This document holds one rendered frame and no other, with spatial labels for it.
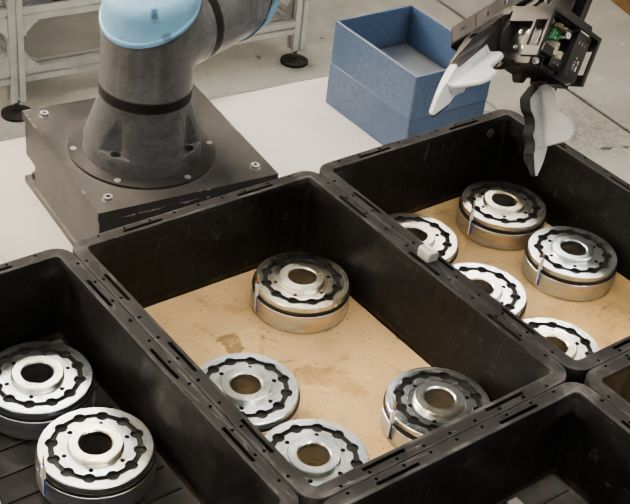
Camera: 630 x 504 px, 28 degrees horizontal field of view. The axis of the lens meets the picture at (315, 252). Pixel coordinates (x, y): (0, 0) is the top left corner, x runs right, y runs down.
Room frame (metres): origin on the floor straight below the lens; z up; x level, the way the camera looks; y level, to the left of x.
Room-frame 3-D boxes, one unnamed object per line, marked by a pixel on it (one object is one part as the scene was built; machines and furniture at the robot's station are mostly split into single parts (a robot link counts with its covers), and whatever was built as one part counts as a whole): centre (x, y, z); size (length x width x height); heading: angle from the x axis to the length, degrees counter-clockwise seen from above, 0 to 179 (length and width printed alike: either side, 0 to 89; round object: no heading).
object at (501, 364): (0.93, 0.00, 0.87); 0.40 x 0.30 x 0.11; 41
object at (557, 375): (0.93, 0.00, 0.92); 0.40 x 0.30 x 0.02; 41
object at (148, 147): (1.38, 0.23, 0.85); 0.15 x 0.15 x 0.10
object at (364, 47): (1.72, -0.11, 0.81); 0.20 x 0.15 x 0.07; 39
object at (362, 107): (1.72, -0.11, 0.74); 0.20 x 0.15 x 0.07; 40
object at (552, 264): (1.17, -0.29, 0.86); 0.10 x 0.10 x 0.01
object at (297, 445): (0.80, -0.02, 0.86); 0.05 x 0.05 x 0.01
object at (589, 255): (1.17, -0.29, 0.86); 0.05 x 0.05 x 0.01
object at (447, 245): (1.16, -0.11, 0.86); 0.10 x 0.10 x 0.01
